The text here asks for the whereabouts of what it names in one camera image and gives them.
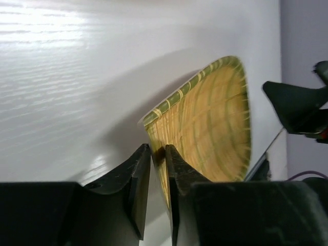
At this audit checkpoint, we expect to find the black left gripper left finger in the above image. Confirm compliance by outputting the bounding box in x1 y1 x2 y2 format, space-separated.
76 144 151 245

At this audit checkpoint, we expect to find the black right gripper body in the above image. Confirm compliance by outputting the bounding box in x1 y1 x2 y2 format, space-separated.
304 60 327 142

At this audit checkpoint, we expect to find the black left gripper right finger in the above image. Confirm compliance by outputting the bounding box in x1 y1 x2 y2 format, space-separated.
165 145 327 245

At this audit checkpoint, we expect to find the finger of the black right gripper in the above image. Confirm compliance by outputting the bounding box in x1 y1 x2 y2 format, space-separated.
262 81 327 133

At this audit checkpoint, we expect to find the rectangular woven bamboo tray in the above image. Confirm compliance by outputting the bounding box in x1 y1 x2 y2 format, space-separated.
141 55 252 201

